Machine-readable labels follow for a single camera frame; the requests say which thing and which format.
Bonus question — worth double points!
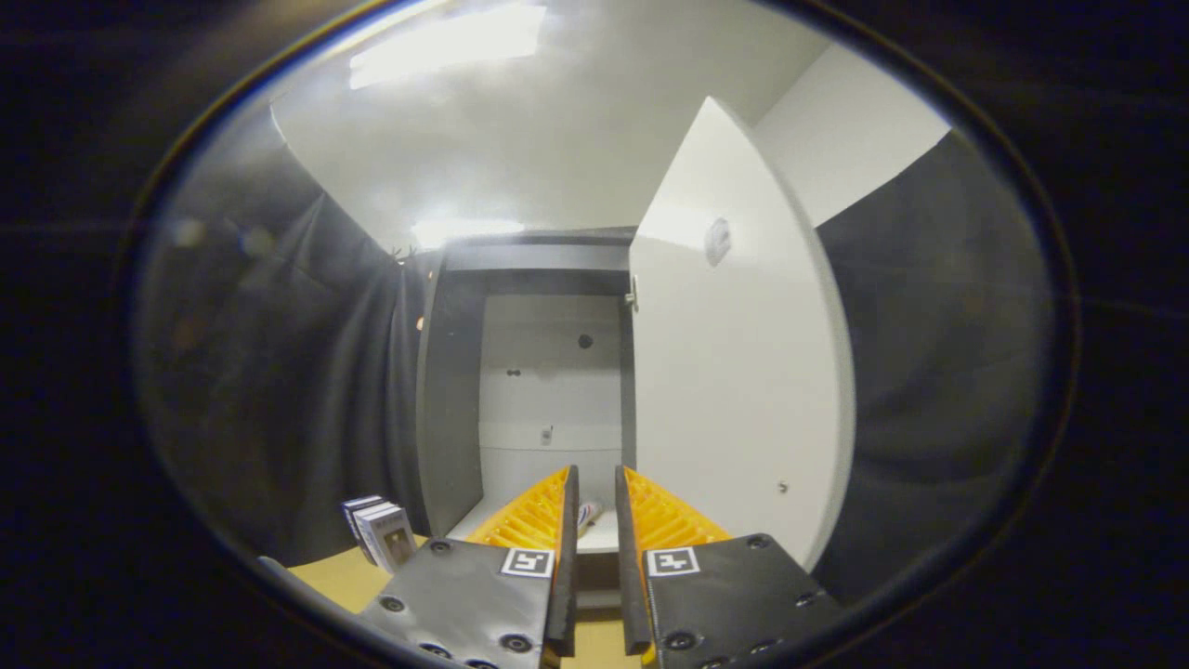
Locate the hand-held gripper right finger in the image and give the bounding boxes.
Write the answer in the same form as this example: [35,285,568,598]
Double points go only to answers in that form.
[614,465,843,669]

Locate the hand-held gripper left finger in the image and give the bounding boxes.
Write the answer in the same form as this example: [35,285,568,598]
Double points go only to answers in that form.
[356,465,581,669]

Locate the white shoe cabinet door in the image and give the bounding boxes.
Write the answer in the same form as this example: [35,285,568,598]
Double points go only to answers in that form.
[630,96,856,573]

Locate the white boxed book set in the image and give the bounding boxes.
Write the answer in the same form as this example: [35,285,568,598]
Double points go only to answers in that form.
[340,494,417,569]

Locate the ceiling light panel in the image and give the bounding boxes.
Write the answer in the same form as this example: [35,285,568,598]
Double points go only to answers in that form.
[348,5,549,91]
[412,217,527,250]

